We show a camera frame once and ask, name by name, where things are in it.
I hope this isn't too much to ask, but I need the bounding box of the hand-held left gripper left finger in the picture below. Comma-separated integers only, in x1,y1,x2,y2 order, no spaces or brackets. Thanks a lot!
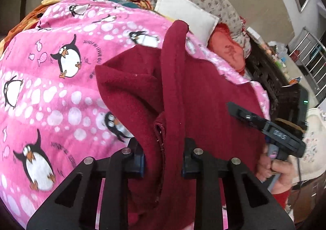
27,138,147,230

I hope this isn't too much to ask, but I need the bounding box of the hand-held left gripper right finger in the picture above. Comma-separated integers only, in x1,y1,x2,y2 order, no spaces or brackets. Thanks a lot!
181,138,296,230

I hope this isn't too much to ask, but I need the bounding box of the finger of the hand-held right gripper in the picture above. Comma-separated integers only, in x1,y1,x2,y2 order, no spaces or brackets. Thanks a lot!
227,102,271,132

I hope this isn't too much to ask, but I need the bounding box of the dark red sweater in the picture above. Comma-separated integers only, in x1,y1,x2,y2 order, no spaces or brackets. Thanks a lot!
95,20,267,230

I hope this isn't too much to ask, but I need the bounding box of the person's right hand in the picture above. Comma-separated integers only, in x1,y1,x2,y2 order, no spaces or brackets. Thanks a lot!
256,143,298,195

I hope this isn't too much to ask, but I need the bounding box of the white floral cloth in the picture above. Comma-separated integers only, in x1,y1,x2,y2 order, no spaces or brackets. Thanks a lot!
293,109,326,186

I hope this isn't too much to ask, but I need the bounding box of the red heart cushion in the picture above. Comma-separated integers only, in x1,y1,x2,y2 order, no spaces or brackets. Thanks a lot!
207,23,246,75

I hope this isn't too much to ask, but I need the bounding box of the metal rack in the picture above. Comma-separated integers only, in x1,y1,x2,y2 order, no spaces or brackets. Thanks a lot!
288,26,326,98

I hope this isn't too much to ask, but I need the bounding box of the white pillow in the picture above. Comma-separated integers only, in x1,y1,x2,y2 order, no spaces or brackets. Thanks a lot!
154,0,219,44

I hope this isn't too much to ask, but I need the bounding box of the pink penguin print blanket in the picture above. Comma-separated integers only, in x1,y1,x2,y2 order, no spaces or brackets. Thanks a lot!
0,0,270,230

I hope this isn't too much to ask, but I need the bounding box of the teal cloth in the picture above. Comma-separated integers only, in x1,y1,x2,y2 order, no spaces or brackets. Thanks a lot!
108,0,139,9

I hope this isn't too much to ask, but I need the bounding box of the orange cloth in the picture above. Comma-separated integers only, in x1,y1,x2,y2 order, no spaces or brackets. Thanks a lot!
0,0,60,52

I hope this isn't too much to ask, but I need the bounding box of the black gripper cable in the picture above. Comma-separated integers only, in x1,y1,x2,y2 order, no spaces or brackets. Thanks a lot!
296,157,303,185

